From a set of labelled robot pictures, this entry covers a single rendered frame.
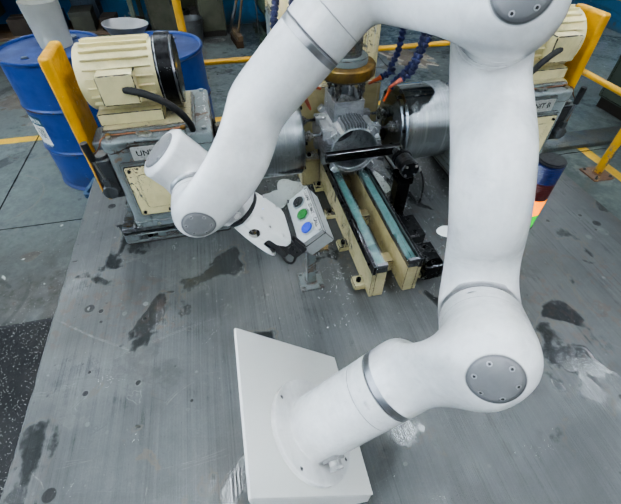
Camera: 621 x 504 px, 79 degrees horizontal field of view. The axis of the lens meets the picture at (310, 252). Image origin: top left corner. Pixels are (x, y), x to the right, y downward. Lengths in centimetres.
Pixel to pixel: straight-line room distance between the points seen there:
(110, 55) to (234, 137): 69
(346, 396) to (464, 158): 39
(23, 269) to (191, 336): 184
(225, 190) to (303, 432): 42
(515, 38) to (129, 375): 99
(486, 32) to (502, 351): 33
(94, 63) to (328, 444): 100
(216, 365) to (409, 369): 57
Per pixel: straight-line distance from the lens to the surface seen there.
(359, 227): 113
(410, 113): 130
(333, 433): 67
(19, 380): 227
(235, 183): 51
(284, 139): 118
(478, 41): 44
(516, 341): 50
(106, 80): 111
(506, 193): 49
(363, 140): 139
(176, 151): 58
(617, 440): 114
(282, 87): 53
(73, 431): 106
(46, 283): 262
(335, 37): 52
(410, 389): 59
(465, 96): 55
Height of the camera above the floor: 168
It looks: 46 degrees down
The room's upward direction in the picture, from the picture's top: straight up
